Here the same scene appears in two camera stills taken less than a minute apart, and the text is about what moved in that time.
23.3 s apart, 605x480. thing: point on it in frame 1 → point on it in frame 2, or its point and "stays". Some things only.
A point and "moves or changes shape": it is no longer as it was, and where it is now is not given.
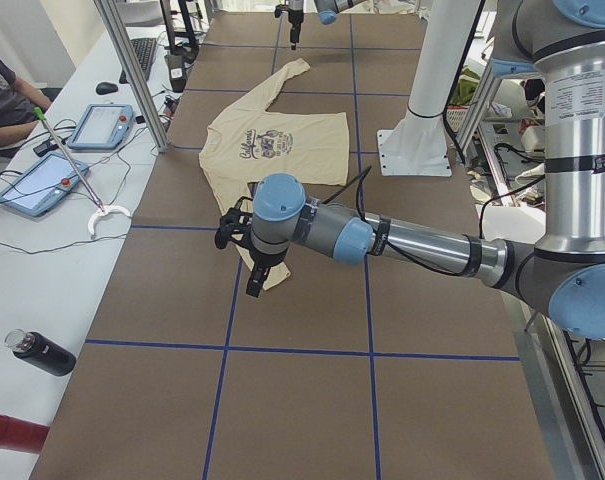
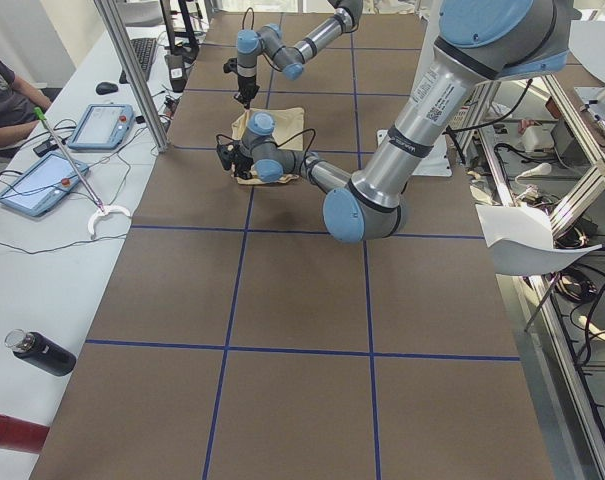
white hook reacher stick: (102, 209) stays
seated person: (8, 105) stays
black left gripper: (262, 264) → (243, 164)
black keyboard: (145, 49) stays
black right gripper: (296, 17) → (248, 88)
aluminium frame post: (137, 76) stays
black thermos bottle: (40, 352) stays
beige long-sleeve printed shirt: (248, 143) moves or changes shape
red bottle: (14, 433) stays
